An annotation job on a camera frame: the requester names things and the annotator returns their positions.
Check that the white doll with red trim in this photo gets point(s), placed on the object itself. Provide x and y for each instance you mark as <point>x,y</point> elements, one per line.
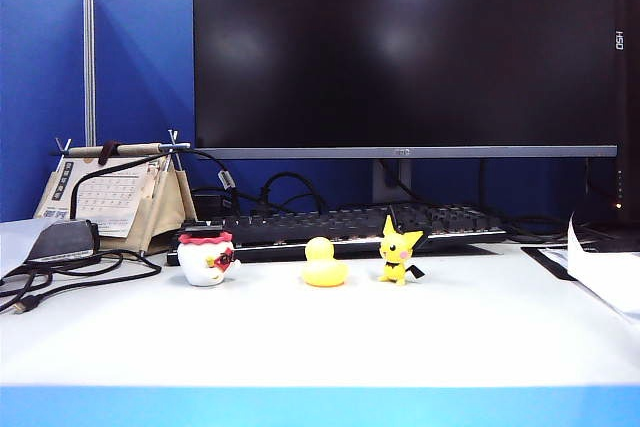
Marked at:
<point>200,262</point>

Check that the black mechanical keyboard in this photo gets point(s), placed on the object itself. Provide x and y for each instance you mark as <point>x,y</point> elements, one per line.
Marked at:
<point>310,227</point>

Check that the grey monitor stand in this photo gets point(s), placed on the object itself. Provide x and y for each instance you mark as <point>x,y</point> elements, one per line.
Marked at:
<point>392,182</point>

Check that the yellow rubber duck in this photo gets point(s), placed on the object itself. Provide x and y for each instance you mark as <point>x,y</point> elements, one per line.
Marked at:
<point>324,269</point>

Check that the yellow Pichu figure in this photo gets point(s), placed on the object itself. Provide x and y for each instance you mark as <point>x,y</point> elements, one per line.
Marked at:
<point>392,247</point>

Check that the small black box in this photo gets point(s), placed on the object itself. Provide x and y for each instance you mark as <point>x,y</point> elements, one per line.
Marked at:
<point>207,203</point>

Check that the large black computer monitor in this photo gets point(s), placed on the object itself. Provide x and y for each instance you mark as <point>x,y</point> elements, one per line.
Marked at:
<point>400,47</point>

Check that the beige desk calendar stand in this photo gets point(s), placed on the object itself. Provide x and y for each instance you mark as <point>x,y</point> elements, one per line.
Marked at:
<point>160,212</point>

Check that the black desk mat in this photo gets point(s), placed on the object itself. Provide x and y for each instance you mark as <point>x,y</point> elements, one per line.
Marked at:
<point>547,258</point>

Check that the black power adapter brick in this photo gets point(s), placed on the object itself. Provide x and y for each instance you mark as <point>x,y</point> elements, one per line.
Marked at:
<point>62,239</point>

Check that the white paper sheet upright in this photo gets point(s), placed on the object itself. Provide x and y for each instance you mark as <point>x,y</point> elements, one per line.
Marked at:
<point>595,267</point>

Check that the white paper sheet flat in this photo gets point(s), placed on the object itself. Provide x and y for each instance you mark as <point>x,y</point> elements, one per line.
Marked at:
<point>17,242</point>

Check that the black monitor with HSO print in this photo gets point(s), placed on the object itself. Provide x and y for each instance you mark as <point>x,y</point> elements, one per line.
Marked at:
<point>629,97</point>

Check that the silver partition post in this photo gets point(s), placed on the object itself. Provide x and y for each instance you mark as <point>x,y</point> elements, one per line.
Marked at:
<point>89,72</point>

